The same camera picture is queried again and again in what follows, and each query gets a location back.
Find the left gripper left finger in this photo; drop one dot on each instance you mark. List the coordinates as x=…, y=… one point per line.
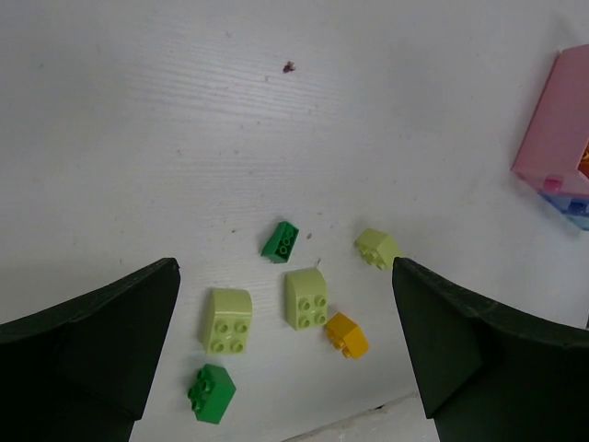
x=82, y=370

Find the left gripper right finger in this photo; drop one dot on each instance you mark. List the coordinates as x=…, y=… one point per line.
x=486, y=371

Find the green lego brick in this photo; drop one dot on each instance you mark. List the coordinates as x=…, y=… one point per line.
x=211, y=393

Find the orange small lego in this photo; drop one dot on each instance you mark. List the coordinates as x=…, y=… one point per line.
x=346, y=336

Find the light green lego left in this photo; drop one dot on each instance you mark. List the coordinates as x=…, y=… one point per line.
x=227, y=321

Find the light green lego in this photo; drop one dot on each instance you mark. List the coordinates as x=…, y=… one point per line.
x=227, y=321
x=306, y=299
x=377, y=248

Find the light green lego right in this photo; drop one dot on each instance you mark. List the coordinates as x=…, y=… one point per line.
x=377, y=248

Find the purple container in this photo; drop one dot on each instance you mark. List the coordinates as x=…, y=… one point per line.
x=574, y=208

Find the light green lego middle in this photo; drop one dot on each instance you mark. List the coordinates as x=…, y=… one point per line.
x=306, y=299

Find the pink container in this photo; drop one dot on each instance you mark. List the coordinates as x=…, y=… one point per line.
x=556, y=138

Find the small dark green lego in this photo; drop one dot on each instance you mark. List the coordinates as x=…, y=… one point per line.
x=279, y=246

